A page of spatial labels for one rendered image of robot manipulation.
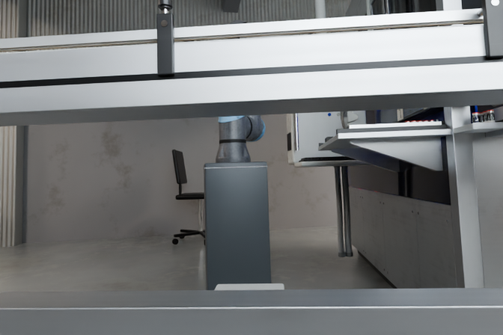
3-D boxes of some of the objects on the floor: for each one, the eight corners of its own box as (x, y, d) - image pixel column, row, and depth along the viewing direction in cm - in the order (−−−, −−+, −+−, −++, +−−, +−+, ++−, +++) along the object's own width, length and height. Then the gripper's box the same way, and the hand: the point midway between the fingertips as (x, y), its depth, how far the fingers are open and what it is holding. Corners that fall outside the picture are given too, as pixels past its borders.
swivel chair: (215, 233, 461) (212, 152, 469) (239, 241, 403) (236, 147, 412) (162, 240, 428) (162, 151, 436) (181, 249, 370) (180, 146, 378)
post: (482, 377, 127) (439, -175, 144) (492, 387, 121) (446, -190, 138) (463, 377, 128) (422, -173, 144) (472, 386, 122) (428, -188, 138)
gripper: (361, 74, 140) (364, 128, 139) (357, 80, 149) (359, 131, 148) (339, 75, 141) (342, 128, 139) (335, 81, 150) (338, 131, 148)
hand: (343, 127), depth 144 cm, fingers closed, pressing on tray
